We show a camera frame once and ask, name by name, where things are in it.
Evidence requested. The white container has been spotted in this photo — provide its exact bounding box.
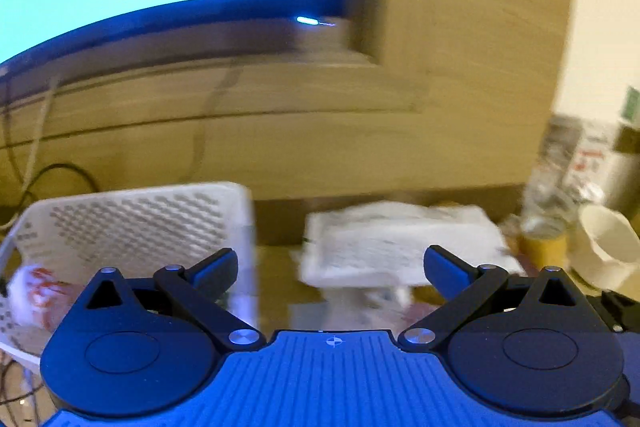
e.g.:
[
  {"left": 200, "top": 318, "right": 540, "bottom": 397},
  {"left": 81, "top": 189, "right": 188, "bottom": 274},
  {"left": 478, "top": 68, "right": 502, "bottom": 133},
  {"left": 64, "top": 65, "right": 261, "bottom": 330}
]
[{"left": 571, "top": 204, "right": 640, "bottom": 289}]

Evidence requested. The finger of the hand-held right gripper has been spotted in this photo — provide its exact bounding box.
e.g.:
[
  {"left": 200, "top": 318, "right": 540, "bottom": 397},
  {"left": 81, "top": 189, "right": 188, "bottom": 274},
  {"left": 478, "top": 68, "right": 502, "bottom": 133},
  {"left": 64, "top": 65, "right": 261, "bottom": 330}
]
[{"left": 601, "top": 291, "right": 640, "bottom": 334}]

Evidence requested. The green white sign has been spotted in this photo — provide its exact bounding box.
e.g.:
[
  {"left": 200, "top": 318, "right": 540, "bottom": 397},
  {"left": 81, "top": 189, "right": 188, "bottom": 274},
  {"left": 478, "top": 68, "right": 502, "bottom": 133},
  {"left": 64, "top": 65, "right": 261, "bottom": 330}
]
[{"left": 619, "top": 86, "right": 640, "bottom": 124}]

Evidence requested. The white mailer bag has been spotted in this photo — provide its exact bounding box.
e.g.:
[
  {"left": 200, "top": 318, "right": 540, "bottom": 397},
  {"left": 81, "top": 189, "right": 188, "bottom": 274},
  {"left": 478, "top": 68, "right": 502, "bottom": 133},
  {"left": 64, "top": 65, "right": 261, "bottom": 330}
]
[{"left": 299, "top": 201, "right": 523, "bottom": 290}]

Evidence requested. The yellow tape roll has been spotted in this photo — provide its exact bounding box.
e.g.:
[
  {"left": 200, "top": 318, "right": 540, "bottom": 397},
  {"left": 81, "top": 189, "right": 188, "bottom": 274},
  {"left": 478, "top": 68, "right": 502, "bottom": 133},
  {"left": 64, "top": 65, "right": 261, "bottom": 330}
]
[{"left": 519, "top": 227, "right": 569, "bottom": 275}]

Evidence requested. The clear plastic container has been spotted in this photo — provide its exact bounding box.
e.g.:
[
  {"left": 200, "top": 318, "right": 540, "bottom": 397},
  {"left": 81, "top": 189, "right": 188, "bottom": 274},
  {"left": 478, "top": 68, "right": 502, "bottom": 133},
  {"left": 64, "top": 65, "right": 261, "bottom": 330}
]
[{"left": 522, "top": 166, "right": 603, "bottom": 234}]

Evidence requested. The white orange plastic bag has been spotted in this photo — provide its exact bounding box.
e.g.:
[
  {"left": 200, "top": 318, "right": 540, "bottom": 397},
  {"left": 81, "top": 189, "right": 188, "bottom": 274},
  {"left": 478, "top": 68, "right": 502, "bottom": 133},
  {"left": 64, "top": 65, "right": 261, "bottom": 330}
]
[{"left": 7, "top": 263, "right": 68, "bottom": 333}]

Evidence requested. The white wall cable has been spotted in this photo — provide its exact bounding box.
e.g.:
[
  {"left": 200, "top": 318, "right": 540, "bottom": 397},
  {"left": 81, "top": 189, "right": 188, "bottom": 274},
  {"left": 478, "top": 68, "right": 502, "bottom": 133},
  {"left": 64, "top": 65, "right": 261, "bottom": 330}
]
[{"left": 22, "top": 76, "right": 62, "bottom": 188}]

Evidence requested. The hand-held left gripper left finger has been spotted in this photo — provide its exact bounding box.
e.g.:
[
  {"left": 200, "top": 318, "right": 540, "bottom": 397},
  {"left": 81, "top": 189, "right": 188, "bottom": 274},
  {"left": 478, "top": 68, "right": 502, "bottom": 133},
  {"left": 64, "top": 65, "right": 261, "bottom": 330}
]
[{"left": 82, "top": 247, "right": 267, "bottom": 354}]

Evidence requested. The thin black wall cable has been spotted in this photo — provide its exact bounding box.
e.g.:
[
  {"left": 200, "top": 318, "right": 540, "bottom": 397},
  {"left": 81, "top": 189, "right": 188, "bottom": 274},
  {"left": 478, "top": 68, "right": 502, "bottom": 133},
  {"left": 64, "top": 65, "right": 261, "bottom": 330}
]
[{"left": 189, "top": 66, "right": 242, "bottom": 181}]

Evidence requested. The white perforated plastic basket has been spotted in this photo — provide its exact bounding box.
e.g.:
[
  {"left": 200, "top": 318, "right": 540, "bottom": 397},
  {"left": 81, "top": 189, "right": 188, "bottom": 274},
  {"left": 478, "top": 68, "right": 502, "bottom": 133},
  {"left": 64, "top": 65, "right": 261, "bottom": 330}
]
[{"left": 0, "top": 181, "right": 259, "bottom": 370}]

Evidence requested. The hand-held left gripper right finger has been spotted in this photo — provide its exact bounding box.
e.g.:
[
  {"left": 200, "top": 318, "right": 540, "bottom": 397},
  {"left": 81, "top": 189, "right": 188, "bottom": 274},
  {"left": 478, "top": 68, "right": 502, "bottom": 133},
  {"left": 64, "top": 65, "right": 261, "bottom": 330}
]
[{"left": 397, "top": 245, "right": 584, "bottom": 353}]

